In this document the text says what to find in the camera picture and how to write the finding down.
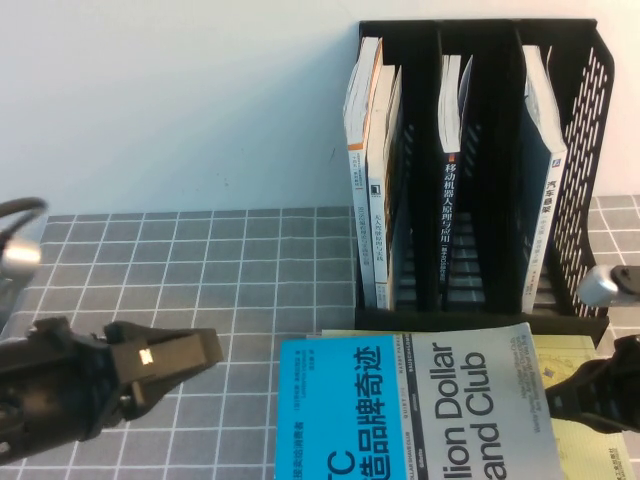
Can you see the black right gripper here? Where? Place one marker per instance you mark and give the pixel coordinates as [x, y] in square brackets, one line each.
[620, 385]

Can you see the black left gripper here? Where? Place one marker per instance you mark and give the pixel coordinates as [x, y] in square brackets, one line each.
[65, 380]

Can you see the blue grey Dollar Club book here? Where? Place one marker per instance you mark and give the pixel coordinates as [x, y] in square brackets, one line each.
[400, 410]

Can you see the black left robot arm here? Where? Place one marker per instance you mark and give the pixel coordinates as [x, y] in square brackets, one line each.
[10, 400]

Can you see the white blue car suspension book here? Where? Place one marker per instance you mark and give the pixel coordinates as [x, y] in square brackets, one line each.
[547, 210]

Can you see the black spine robotics book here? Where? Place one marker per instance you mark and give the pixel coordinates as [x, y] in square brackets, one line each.
[450, 210]

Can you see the white spine book dark cover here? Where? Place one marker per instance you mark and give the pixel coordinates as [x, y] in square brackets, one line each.
[380, 225]

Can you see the white book with orange spine band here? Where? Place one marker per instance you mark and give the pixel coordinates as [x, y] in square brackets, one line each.
[357, 200]

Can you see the black mesh book stand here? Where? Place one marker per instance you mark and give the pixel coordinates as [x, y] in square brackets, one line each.
[500, 100]

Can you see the yellow-green mechanisms sourcebook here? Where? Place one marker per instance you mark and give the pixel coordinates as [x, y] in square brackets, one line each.
[560, 350]

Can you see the grey checked tablecloth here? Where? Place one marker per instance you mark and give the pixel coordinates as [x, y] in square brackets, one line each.
[200, 260]

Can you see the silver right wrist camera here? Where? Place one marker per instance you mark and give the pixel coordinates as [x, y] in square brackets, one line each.
[597, 285]

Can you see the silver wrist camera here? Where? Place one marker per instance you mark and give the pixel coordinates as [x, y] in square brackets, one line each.
[20, 256]
[597, 285]

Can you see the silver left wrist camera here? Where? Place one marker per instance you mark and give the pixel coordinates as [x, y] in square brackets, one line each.
[20, 256]

